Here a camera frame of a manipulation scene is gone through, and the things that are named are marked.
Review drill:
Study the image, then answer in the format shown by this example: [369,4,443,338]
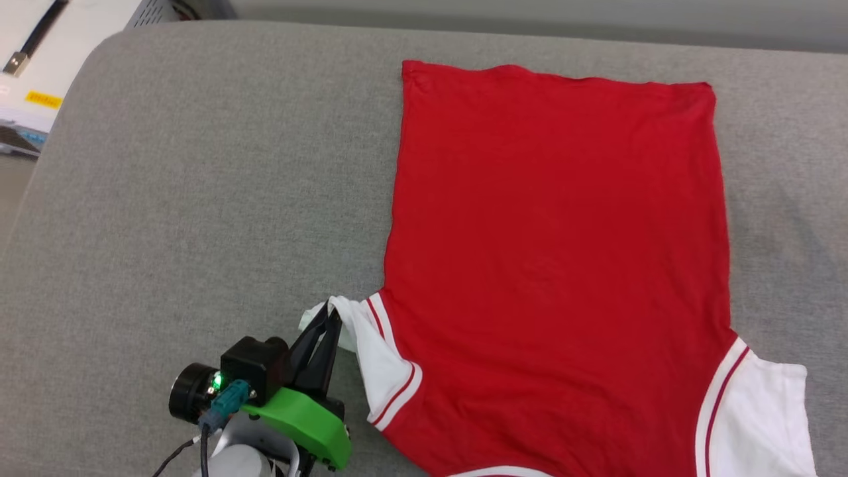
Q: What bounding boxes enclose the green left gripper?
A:
[242,301,352,471]

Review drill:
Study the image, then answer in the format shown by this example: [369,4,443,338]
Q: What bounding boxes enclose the red shirt with white sleeves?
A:
[298,60,819,477]

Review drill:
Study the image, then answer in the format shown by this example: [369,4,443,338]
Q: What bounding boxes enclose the white equipment case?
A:
[0,0,180,158]

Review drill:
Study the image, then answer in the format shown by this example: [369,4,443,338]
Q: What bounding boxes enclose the left camera cable teal plug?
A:
[152,381,251,477]

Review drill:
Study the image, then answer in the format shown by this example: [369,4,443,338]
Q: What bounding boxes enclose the black case handle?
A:
[2,0,70,77]

